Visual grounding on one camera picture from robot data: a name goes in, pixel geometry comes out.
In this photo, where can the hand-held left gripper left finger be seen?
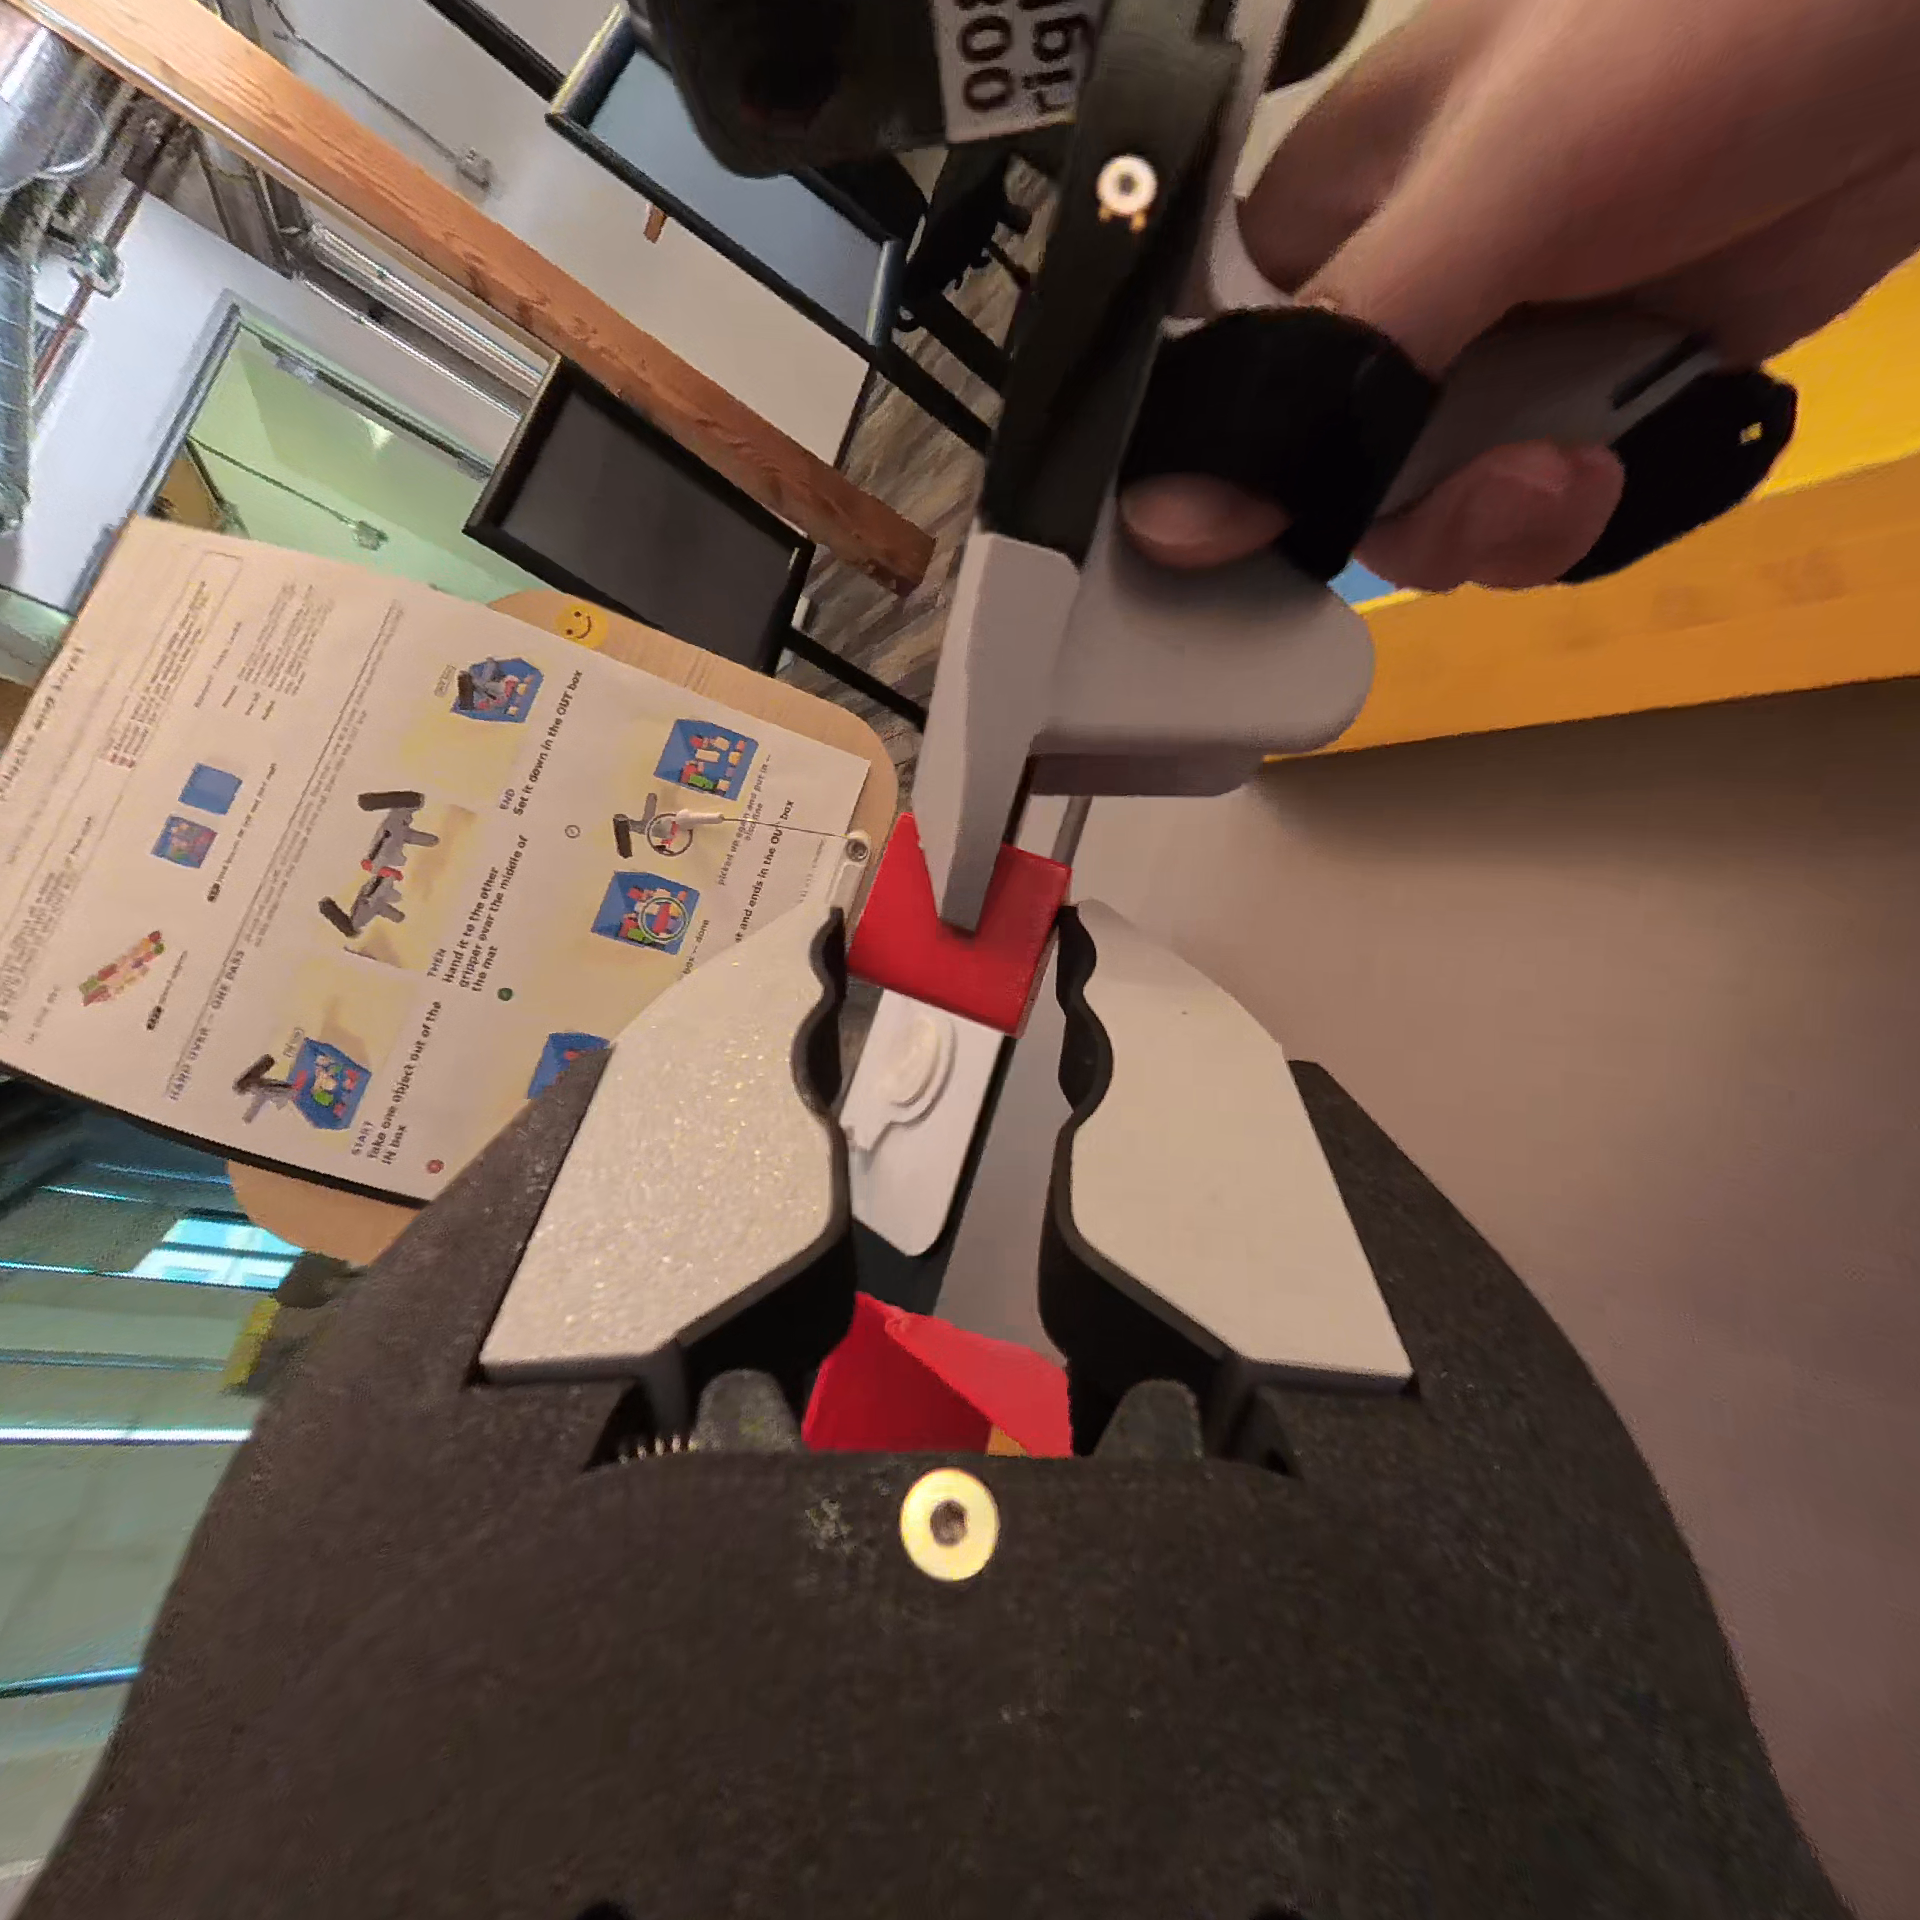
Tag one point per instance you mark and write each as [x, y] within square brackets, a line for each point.
[674, 1187]

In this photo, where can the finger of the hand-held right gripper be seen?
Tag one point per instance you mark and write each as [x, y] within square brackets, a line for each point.
[990, 707]

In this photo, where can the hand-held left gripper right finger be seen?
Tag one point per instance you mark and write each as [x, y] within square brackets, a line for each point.
[1222, 1199]

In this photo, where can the red wooden block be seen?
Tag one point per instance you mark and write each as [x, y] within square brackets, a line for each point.
[898, 932]

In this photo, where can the red plastic bin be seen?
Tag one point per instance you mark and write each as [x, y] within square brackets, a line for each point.
[898, 1395]

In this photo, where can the yellow plastic bin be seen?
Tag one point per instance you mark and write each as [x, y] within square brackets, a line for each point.
[1651, 631]

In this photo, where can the person's right hand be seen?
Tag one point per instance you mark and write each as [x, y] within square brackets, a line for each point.
[1574, 182]

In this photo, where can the wooden beam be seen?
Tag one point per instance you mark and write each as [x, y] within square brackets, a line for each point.
[720, 434]

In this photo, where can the black framed panel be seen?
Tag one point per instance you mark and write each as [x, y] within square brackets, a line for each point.
[644, 524]

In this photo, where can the yellow smiley sticker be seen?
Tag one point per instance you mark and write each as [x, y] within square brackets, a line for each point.
[582, 626]

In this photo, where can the printed instruction sheet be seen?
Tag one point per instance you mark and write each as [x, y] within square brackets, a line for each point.
[302, 840]

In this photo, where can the glass door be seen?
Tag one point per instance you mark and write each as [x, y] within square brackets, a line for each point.
[332, 453]

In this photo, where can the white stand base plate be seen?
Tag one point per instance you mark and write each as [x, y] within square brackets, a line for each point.
[908, 1187]

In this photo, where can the clear stand bracket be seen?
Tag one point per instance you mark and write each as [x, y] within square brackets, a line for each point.
[898, 1071]

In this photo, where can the black metal frame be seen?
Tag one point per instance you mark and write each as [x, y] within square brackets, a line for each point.
[720, 237]

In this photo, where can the silver ventilation duct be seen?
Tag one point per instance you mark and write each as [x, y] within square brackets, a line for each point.
[18, 388]

